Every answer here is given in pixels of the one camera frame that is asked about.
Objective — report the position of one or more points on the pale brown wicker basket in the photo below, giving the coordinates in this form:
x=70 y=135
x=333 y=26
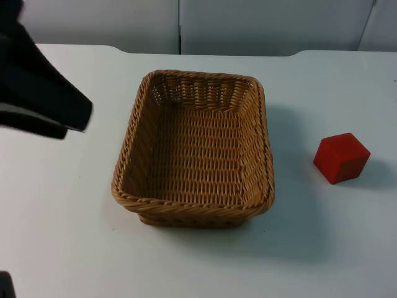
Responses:
x=192 y=155

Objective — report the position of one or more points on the red cube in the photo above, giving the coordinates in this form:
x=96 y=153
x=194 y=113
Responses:
x=339 y=158

